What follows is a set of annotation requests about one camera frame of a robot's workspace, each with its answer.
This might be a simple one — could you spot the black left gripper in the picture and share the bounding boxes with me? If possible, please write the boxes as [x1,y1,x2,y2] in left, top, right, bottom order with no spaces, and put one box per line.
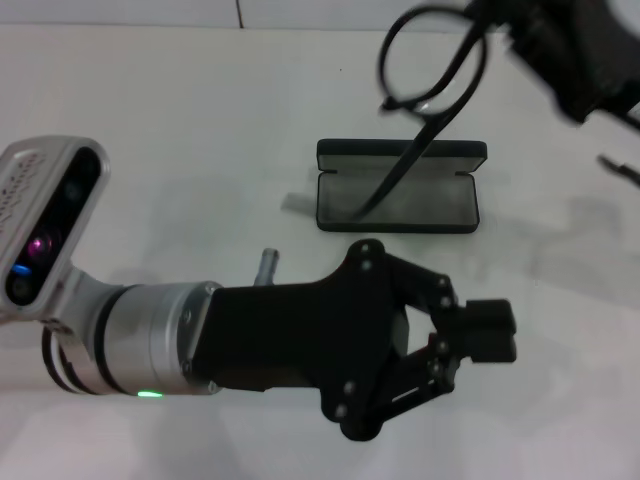
[192,238,414,445]

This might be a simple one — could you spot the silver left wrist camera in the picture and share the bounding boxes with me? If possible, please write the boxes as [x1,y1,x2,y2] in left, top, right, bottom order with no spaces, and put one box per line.
[0,135,112,311]

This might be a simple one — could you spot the left wrist connector cable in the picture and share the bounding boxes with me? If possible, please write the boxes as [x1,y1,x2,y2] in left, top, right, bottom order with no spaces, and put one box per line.
[252,247,281,287]

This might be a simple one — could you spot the black glasses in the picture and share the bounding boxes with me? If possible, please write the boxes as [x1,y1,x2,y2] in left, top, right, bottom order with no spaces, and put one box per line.
[378,0,494,217]

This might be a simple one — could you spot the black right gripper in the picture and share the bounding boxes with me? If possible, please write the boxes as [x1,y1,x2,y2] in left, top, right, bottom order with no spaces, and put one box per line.
[462,0,640,125]

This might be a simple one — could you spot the black glasses case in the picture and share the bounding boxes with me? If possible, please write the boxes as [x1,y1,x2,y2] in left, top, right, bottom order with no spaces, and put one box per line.
[315,138,489,235]

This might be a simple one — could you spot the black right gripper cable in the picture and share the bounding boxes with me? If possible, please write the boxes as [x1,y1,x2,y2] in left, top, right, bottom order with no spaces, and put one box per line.
[597,153,640,190]

